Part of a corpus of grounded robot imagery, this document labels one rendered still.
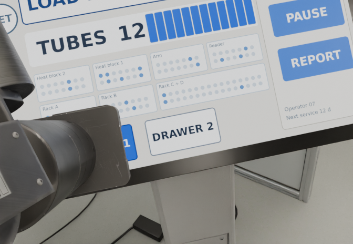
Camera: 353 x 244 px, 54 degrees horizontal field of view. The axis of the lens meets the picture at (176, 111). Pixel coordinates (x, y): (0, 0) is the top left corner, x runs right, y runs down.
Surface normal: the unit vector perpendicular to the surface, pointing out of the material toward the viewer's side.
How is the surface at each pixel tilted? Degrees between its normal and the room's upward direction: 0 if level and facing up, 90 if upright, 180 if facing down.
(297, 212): 0
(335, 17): 50
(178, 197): 90
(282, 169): 90
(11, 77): 59
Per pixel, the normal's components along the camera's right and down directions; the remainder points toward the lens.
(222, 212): 0.17, 0.60
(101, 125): 0.06, -0.03
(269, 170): -0.57, 0.56
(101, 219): -0.11, -0.77
